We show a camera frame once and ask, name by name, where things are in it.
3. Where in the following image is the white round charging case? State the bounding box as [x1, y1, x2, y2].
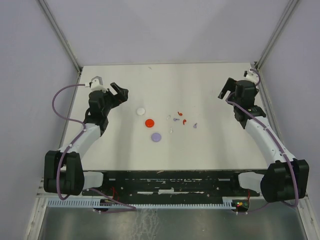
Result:
[136, 107, 146, 116]

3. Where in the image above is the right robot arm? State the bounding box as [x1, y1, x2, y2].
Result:
[218, 78, 310, 203]

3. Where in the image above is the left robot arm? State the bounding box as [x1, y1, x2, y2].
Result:
[43, 76, 129, 201]

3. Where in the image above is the orange round charging case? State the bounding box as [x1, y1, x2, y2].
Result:
[144, 118, 155, 128]

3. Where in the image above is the purple round charging case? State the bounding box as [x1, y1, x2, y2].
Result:
[151, 132, 162, 143]

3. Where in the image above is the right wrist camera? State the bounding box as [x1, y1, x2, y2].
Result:
[243, 67, 259, 83]

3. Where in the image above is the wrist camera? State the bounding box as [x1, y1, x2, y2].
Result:
[84, 76, 107, 93]
[243, 67, 259, 83]

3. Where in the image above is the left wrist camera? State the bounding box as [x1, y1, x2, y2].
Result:
[84, 76, 107, 93]

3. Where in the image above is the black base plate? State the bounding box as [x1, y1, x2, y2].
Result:
[82, 170, 260, 205]

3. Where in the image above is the left aluminium frame post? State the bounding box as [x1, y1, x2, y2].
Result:
[36, 0, 82, 73]

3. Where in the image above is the aluminium frame post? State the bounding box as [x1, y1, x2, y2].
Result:
[254, 0, 301, 71]
[36, 0, 82, 73]

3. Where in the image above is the right aluminium frame post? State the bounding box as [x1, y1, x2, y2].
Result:
[254, 0, 301, 71]

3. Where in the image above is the white slotted cable duct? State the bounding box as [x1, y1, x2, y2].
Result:
[46, 197, 237, 208]

